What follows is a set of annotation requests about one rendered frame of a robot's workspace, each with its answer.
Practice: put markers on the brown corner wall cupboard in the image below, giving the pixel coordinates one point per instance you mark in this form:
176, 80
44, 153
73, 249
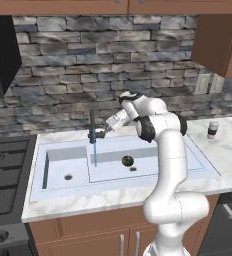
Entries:
221, 43

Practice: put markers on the brown wall cupboard door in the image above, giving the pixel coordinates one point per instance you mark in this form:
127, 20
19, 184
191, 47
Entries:
188, 6
54, 6

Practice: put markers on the black range hood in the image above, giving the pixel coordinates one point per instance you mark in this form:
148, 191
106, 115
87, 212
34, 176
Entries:
1, 53

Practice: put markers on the brown drawer front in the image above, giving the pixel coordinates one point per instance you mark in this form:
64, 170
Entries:
101, 225

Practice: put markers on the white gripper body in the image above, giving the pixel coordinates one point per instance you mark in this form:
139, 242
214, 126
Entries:
114, 121

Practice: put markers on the dark green squash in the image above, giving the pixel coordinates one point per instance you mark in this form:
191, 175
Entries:
127, 161

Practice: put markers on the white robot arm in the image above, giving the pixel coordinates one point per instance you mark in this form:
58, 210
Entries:
169, 156

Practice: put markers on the black dishwasher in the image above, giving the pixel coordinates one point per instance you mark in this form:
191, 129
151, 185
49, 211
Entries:
228, 233

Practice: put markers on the dark grey sink faucet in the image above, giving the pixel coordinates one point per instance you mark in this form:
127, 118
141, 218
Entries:
92, 125

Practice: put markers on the black hob knob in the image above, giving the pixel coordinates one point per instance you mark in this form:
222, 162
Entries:
0, 236

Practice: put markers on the white wall socket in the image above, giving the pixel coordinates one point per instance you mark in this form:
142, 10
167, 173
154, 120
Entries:
203, 84
217, 83

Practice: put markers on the blue water stream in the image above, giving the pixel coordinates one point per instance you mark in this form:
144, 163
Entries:
95, 153

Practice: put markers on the white and dark shaker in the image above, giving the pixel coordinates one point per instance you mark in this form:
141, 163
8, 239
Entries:
213, 130

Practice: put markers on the white double basin sink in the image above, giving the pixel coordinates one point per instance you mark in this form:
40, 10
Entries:
71, 186

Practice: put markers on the brown base cupboard door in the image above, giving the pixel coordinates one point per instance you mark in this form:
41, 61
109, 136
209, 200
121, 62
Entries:
144, 241
84, 245

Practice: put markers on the black gas hob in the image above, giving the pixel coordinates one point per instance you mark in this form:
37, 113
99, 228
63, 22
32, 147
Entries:
4, 180

